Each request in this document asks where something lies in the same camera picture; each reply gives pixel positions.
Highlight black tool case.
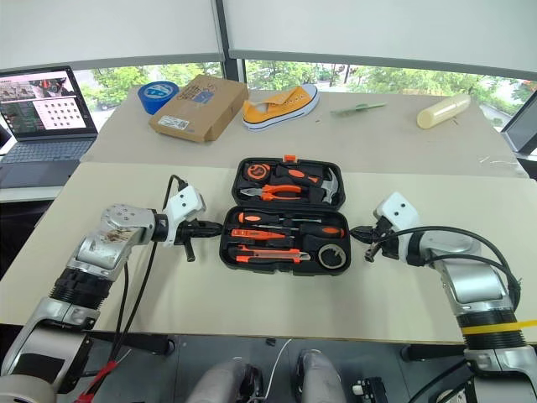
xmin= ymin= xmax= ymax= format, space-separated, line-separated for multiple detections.
xmin=218 ymin=154 xmax=352 ymax=277

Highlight yellow canvas shoe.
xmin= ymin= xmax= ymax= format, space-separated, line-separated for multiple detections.
xmin=242 ymin=83 xmax=321 ymax=132

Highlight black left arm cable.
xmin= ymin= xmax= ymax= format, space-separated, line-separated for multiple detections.
xmin=109 ymin=174 xmax=188 ymax=358

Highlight cream cylinder roll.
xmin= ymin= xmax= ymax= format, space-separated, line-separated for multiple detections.
xmin=416 ymin=93 xmax=472 ymax=130

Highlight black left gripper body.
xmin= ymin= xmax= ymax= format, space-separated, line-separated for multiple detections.
xmin=175 ymin=219 xmax=199 ymax=264

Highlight black orange phillips screwdriver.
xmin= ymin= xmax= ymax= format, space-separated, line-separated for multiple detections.
xmin=251 ymin=223 xmax=346 ymax=241

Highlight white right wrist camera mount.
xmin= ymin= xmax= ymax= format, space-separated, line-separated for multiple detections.
xmin=373 ymin=191 xmax=420 ymax=233

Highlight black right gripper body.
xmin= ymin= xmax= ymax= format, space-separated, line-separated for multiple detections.
xmin=363 ymin=217 xmax=398 ymax=262

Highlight dark monitor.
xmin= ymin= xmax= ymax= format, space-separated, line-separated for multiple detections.
xmin=501 ymin=90 xmax=537 ymax=157

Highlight brown cardboard box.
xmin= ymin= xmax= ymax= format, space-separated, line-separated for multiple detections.
xmin=149 ymin=74 xmax=249 ymax=144

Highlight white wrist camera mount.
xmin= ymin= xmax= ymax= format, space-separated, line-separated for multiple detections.
xmin=161 ymin=186 xmax=206 ymax=249
xmin=373 ymin=191 xmax=420 ymax=233

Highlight thin white cable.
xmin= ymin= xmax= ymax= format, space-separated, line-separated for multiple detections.
xmin=268 ymin=338 xmax=293 ymax=403

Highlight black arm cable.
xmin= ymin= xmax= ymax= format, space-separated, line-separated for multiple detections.
xmin=109 ymin=174 xmax=188 ymax=358
xmin=371 ymin=225 xmax=524 ymax=306

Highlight grey rounded shape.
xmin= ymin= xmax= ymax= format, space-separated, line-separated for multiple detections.
xmin=295 ymin=350 xmax=347 ymax=403
xmin=186 ymin=359 xmax=253 ymax=403

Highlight grey window frame post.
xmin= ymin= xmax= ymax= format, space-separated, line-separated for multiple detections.
xmin=213 ymin=0 xmax=249 ymax=92

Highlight orange handled pliers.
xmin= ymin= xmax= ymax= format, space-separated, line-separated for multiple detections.
xmin=239 ymin=184 xmax=303 ymax=202

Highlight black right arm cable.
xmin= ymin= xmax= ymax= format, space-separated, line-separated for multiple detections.
xmin=371 ymin=225 xmax=524 ymax=306

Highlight green plastic strip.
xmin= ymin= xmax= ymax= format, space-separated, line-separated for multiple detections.
xmin=330 ymin=102 xmax=387 ymax=118

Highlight blue tape roll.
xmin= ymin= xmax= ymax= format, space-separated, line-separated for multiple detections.
xmin=137 ymin=80 xmax=180 ymax=115

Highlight orange voltage tester pen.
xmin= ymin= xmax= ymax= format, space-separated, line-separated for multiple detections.
xmin=229 ymin=228 xmax=295 ymax=241

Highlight white roller blind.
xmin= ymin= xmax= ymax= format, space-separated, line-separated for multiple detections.
xmin=0 ymin=0 xmax=224 ymax=71
xmin=224 ymin=0 xmax=537 ymax=81

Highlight orange black tape measure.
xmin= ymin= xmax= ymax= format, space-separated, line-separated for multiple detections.
xmin=245 ymin=162 xmax=272 ymax=181

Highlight yellow tape strip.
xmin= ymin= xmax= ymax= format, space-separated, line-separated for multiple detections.
xmin=461 ymin=319 xmax=537 ymax=336

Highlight open grey laptop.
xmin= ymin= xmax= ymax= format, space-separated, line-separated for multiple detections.
xmin=0 ymin=65 xmax=100 ymax=190

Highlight steel claw hammer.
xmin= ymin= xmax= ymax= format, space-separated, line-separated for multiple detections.
xmin=274 ymin=164 xmax=341 ymax=206

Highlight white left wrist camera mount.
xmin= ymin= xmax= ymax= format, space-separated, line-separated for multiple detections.
xmin=161 ymin=186 xmax=206 ymax=249

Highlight orange black utility knife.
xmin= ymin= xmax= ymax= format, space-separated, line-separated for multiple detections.
xmin=228 ymin=245 xmax=311 ymax=264

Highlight orange black slim screwdriver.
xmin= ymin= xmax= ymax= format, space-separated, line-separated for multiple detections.
xmin=237 ymin=212 xmax=323 ymax=224

